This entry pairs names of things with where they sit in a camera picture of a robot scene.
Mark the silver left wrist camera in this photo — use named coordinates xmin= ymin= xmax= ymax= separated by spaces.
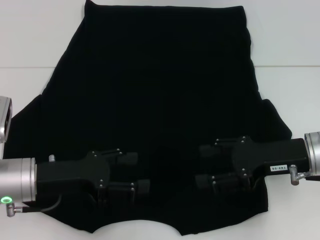
xmin=0 ymin=96 xmax=13 ymax=144

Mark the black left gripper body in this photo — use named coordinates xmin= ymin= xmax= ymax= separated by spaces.
xmin=36 ymin=150 xmax=111 ymax=201

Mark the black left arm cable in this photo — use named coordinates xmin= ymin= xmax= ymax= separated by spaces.
xmin=6 ymin=193 xmax=64 ymax=218

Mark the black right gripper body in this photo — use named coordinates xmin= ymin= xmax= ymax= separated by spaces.
xmin=231 ymin=136 xmax=310 ymax=180

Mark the black shirt with white print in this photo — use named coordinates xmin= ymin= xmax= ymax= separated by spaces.
xmin=2 ymin=0 xmax=293 ymax=236

